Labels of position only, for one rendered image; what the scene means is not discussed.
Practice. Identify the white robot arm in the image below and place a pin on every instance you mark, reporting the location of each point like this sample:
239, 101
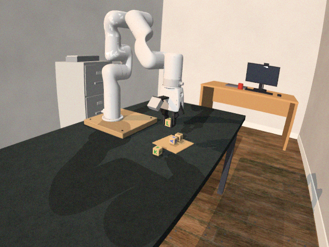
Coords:
140, 24

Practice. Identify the tan square mat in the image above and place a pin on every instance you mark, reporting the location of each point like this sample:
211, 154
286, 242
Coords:
176, 148

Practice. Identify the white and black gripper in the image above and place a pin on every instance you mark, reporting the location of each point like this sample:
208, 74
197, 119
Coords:
174, 103

